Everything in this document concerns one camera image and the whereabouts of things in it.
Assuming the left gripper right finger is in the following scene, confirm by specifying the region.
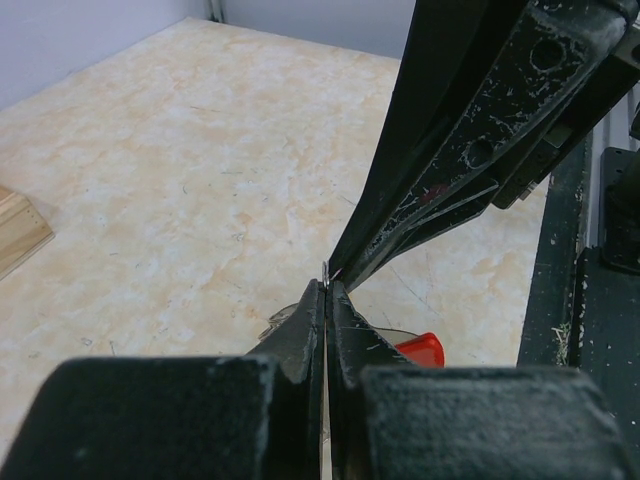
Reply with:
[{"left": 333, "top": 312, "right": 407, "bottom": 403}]
[{"left": 327, "top": 282, "right": 639, "bottom": 479}]

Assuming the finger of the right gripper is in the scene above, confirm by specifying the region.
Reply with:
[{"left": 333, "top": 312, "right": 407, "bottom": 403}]
[
  {"left": 342, "top": 1, "right": 639, "bottom": 290},
  {"left": 328, "top": 1, "right": 526, "bottom": 275}
]

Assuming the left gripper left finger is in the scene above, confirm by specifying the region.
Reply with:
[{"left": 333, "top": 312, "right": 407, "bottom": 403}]
[{"left": 1, "top": 280, "right": 324, "bottom": 479}]

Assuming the wooden rack tray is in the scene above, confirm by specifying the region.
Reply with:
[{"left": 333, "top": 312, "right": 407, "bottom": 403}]
[{"left": 0, "top": 187, "right": 54, "bottom": 279}]

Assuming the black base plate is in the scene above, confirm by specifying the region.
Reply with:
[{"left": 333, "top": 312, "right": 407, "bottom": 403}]
[{"left": 517, "top": 134, "right": 640, "bottom": 381}]

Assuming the aluminium frame rail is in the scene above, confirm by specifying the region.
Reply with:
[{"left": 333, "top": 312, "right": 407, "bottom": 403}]
[{"left": 204, "top": 0, "right": 227, "bottom": 24}]

